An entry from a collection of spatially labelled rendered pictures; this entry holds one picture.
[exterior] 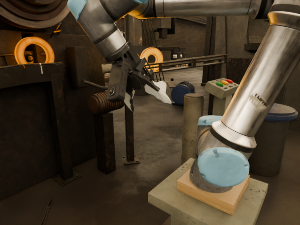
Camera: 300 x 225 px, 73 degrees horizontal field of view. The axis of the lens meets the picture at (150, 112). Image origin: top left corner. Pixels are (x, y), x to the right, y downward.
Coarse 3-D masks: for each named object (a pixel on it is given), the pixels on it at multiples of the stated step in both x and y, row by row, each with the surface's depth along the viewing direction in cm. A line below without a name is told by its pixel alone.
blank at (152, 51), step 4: (148, 48) 131; (152, 48) 132; (156, 48) 133; (144, 52) 131; (148, 52) 132; (152, 52) 133; (156, 52) 133; (160, 52) 134; (140, 56) 134; (144, 56) 132; (148, 56) 133; (156, 56) 134; (160, 56) 135; (156, 60) 136; (160, 60) 135; (152, 68) 135; (156, 68) 136
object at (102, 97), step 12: (96, 96) 118; (96, 108) 119; (108, 108) 124; (96, 120) 127; (108, 120) 126; (96, 132) 130; (108, 132) 128; (96, 144) 133; (108, 144) 130; (96, 156) 136; (108, 156) 131; (108, 168) 133
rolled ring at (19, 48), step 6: (18, 42) 99; (24, 42) 99; (30, 42) 101; (36, 42) 103; (42, 42) 105; (18, 48) 97; (24, 48) 99; (48, 48) 108; (18, 54) 98; (48, 54) 109; (18, 60) 98; (24, 60) 100; (48, 60) 109; (24, 66) 101
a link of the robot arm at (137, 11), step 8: (104, 0) 46; (112, 0) 45; (120, 0) 45; (128, 0) 45; (136, 0) 46; (144, 0) 47; (104, 8) 46; (112, 8) 46; (120, 8) 46; (128, 8) 47; (136, 8) 49; (144, 8) 53; (112, 16) 48; (120, 16) 49
